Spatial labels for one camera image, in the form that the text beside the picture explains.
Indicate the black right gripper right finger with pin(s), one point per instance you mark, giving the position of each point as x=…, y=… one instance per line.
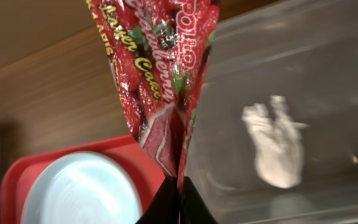
x=192, y=209

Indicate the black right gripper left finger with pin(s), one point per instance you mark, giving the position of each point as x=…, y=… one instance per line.
x=164, y=208

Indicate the red snack wrapper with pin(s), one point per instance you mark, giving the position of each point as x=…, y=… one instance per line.
x=158, y=51

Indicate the clear plastic waste bin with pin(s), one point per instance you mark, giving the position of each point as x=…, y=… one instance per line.
x=306, y=51

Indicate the light blue round plate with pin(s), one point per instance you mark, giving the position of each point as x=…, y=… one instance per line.
x=82, y=188

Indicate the crumpled white tissue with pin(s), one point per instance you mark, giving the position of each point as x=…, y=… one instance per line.
x=279, y=152

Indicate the red plastic tray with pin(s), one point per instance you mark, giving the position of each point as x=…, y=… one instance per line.
x=20, y=177

